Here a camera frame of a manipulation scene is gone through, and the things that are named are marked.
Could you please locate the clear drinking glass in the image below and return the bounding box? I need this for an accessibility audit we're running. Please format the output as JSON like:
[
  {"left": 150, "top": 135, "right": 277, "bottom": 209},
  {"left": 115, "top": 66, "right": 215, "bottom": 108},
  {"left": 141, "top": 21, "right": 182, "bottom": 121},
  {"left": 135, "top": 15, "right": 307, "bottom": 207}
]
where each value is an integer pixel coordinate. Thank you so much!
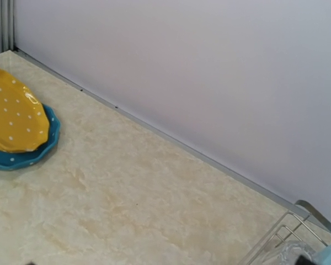
[{"left": 266, "top": 241, "right": 316, "bottom": 264}]

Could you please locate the metal wire dish rack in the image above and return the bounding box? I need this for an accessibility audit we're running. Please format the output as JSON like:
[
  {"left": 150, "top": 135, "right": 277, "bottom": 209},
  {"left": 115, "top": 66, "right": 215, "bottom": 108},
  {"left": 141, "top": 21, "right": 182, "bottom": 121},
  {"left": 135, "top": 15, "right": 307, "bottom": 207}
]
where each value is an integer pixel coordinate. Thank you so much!
[{"left": 239, "top": 200, "right": 331, "bottom": 264}]

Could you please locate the left aluminium frame post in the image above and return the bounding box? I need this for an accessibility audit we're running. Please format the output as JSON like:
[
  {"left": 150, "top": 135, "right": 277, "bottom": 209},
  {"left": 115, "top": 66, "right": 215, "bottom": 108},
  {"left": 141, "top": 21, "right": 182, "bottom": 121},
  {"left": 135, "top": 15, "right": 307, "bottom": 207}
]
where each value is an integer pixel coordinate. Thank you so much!
[{"left": 0, "top": 0, "right": 15, "bottom": 52}]

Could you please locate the blue polka dot plate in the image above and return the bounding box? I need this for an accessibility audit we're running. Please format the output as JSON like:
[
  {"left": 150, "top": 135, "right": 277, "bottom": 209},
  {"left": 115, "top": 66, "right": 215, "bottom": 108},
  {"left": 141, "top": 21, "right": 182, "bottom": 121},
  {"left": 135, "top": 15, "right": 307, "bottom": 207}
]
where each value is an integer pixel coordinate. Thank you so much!
[{"left": 0, "top": 104, "right": 61, "bottom": 171}]

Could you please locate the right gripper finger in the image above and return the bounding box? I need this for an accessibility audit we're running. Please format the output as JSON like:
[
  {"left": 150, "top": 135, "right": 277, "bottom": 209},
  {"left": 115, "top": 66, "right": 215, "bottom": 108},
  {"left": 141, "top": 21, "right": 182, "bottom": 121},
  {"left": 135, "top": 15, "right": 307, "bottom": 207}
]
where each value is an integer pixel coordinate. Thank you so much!
[{"left": 297, "top": 255, "right": 313, "bottom": 265}]

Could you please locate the yellow polka dot plate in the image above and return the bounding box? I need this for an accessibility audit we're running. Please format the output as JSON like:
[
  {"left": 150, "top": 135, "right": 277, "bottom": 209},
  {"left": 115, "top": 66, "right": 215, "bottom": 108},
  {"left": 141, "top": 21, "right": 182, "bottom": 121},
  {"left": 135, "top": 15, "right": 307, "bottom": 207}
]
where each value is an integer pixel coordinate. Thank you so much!
[{"left": 0, "top": 69, "right": 50, "bottom": 152}]

